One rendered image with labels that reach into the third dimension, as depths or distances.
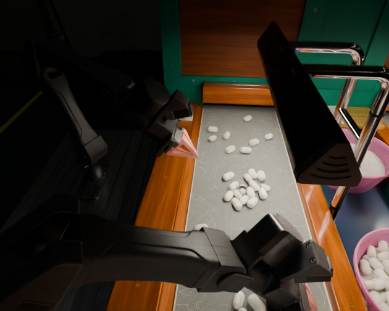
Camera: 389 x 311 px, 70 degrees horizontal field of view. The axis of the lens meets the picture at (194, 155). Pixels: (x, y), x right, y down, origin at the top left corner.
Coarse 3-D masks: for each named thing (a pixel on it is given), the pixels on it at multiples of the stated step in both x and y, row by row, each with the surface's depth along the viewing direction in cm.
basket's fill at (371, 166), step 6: (354, 144) 98; (366, 156) 92; (372, 156) 93; (366, 162) 89; (372, 162) 90; (378, 162) 90; (360, 168) 87; (366, 168) 88; (372, 168) 87; (378, 168) 87; (384, 168) 87; (366, 174) 86; (372, 174) 85; (378, 174) 85; (384, 174) 86
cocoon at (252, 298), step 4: (252, 296) 53; (256, 296) 53; (248, 300) 53; (252, 300) 52; (256, 300) 52; (260, 300) 53; (252, 304) 52; (256, 304) 52; (260, 304) 52; (256, 308) 52; (260, 308) 51; (264, 308) 52
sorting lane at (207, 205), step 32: (224, 128) 105; (256, 128) 105; (224, 160) 89; (256, 160) 89; (288, 160) 89; (192, 192) 78; (224, 192) 78; (256, 192) 78; (288, 192) 78; (192, 224) 69; (224, 224) 69; (192, 288) 56; (320, 288) 56
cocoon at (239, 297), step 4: (240, 292) 54; (236, 296) 53; (240, 296) 53; (244, 296) 54; (236, 300) 53; (240, 300) 53; (232, 304) 53; (236, 304) 52; (240, 304) 52; (236, 308) 52
